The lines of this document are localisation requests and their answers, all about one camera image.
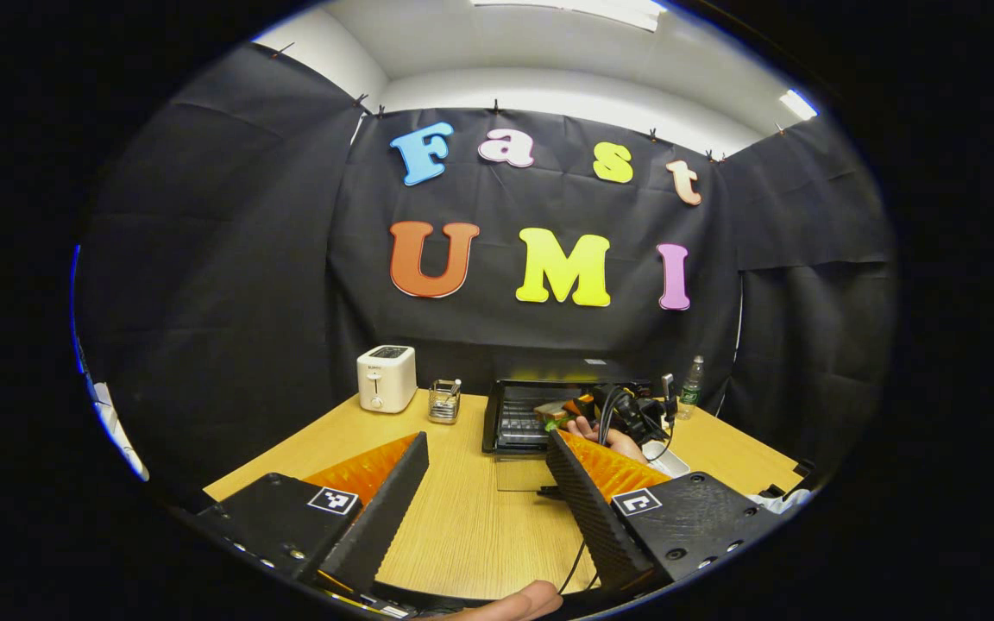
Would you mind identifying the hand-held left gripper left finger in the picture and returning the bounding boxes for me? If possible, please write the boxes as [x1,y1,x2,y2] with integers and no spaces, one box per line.
[195,431,430,596]

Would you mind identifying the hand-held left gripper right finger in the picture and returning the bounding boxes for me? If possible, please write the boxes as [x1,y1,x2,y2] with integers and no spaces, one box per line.
[545,429,785,596]

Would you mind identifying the white rectangular tray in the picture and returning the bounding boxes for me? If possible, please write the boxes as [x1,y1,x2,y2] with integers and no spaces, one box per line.
[642,440,689,478]

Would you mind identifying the black backdrop cloth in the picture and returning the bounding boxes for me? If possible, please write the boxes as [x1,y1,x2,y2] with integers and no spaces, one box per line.
[74,43,899,510]

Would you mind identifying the small ceiling light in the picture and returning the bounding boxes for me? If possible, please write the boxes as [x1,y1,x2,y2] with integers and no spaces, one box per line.
[779,89,819,122]

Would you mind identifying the clear plastic water bottle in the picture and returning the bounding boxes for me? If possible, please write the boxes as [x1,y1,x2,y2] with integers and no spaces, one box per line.
[678,355,705,421]

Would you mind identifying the long ceiling light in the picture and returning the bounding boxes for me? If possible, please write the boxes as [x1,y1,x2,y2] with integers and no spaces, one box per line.
[473,0,666,33]

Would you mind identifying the white toaster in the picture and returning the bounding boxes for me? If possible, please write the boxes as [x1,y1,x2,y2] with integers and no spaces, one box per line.
[356,345,418,415]

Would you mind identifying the black electric oven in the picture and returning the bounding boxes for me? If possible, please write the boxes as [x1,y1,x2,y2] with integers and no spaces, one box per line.
[481,378,662,499]

